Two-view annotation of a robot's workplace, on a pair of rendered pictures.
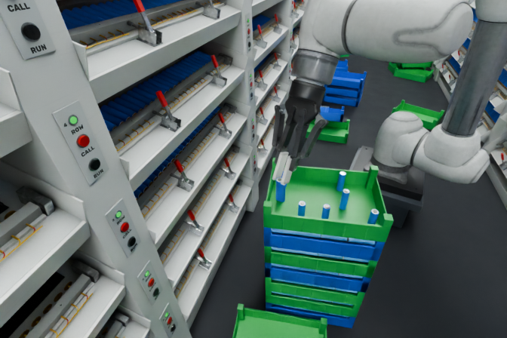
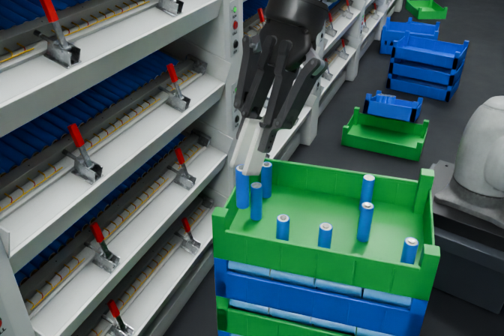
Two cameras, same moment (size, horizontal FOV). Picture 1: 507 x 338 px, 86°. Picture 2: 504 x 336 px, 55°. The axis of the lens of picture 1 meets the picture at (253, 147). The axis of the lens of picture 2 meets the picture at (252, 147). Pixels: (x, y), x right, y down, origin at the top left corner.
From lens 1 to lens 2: 14 cm
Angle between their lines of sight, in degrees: 5
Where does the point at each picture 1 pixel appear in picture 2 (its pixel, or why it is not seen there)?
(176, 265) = (57, 315)
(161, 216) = (31, 216)
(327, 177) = (344, 187)
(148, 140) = (16, 74)
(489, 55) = not seen: outside the picture
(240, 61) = not seen: outside the picture
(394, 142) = (490, 148)
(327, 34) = not seen: outside the picture
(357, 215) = (387, 253)
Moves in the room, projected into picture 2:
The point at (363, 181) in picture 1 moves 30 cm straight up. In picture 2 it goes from (409, 199) to (447, 16)
